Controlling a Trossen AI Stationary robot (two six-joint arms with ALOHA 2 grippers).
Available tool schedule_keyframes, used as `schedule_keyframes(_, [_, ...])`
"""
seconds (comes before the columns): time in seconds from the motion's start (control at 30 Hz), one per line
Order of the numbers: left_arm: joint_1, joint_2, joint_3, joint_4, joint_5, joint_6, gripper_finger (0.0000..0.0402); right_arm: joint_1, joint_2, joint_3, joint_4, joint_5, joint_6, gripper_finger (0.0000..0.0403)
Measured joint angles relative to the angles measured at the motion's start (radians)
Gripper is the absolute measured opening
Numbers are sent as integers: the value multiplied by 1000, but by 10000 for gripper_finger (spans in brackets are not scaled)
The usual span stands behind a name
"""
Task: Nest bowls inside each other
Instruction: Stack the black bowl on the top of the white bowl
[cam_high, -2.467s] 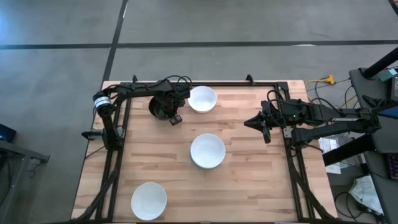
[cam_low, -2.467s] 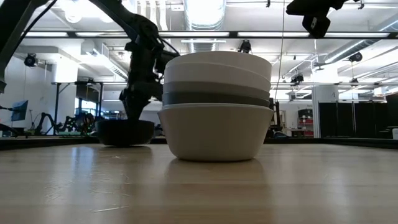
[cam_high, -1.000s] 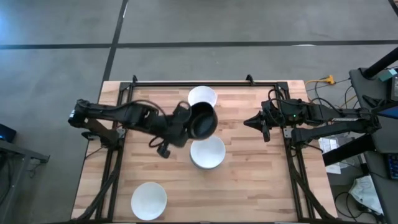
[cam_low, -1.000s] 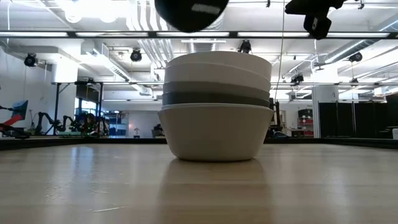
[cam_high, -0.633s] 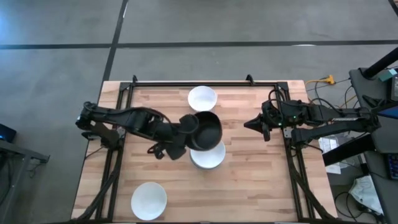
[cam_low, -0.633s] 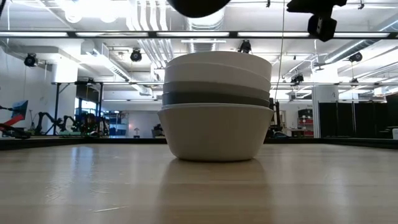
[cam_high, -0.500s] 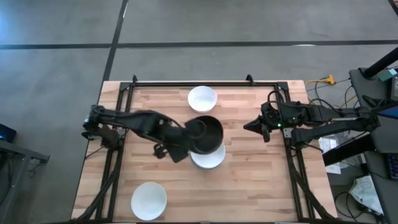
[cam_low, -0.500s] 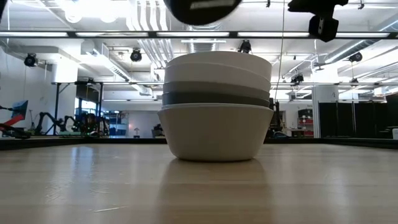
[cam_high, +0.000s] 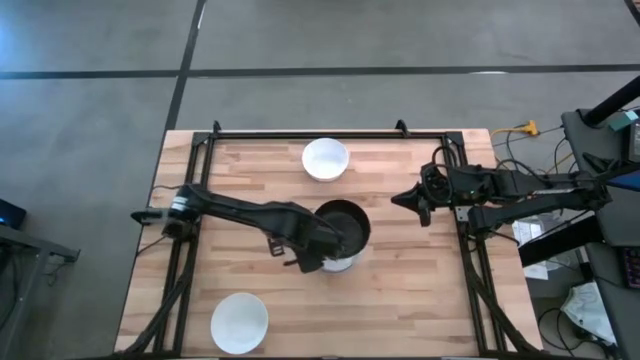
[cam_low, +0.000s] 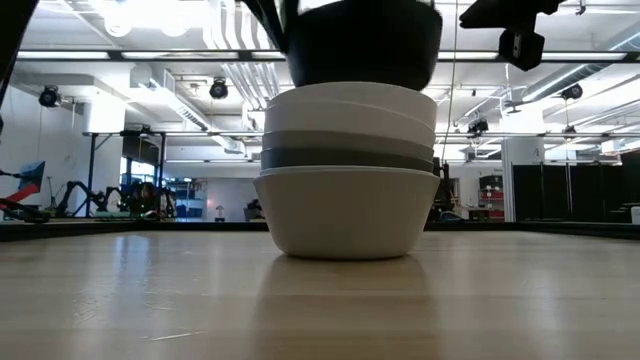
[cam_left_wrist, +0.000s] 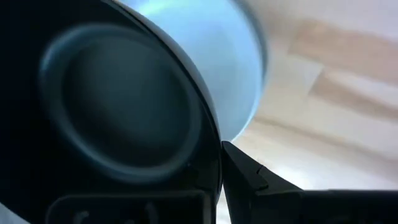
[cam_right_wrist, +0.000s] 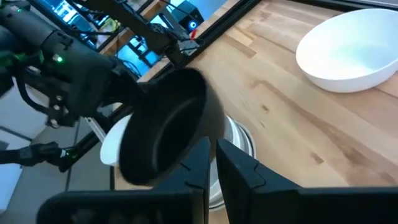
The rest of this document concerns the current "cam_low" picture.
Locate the shelf with storage bins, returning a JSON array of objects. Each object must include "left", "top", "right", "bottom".
[{"left": 478, "top": 174, "right": 506, "bottom": 221}]

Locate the dark grey bowl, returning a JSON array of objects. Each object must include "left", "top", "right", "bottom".
[{"left": 259, "top": 147, "right": 435, "bottom": 174}]

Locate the black partition wall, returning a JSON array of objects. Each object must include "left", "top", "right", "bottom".
[{"left": 511, "top": 149, "right": 640, "bottom": 225}]

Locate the white bowl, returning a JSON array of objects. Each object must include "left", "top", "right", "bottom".
[
  {"left": 252, "top": 165, "right": 442, "bottom": 261},
  {"left": 263, "top": 98, "right": 437, "bottom": 149},
  {"left": 267, "top": 81, "right": 439, "bottom": 130}
]

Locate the black overhead beam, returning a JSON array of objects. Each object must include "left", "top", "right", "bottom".
[{"left": 14, "top": 48, "right": 640, "bottom": 64}]

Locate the white ventilation duct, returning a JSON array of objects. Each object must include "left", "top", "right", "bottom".
[{"left": 129, "top": 67, "right": 246, "bottom": 154}]

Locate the black gantry frame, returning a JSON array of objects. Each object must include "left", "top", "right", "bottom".
[{"left": 82, "top": 130, "right": 266, "bottom": 219}]

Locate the thin hanging cable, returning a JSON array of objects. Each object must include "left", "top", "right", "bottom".
[{"left": 439, "top": 0, "right": 460, "bottom": 162}]

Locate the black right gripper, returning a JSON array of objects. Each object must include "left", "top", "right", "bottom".
[{"left": 459, "top": 0, "right": 569, "bottom": 71}]

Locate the blue screen monitor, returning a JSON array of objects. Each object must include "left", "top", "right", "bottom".
[{"left": 18, "top": 160, "right": 47, "bottom": 194}]

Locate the black aluminium table frame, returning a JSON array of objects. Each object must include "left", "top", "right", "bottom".
[{"left": 0, "top": 218, "right": 640, "bottom": 242}]

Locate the black bowl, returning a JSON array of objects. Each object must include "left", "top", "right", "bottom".
[{"left": 285, "top": 0, "right": 444, "bottom": 93}]

